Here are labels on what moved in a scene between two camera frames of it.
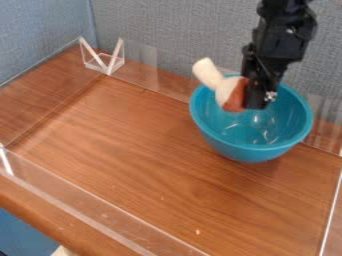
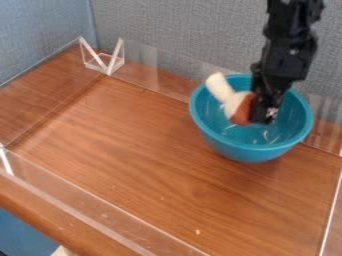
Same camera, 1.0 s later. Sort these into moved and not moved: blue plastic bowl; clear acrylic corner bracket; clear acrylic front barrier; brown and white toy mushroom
Moved: brown and white toy mushroom
Not moved: clear acrylic corner bracket; clear acrylic front barrier; blue plastic bowl
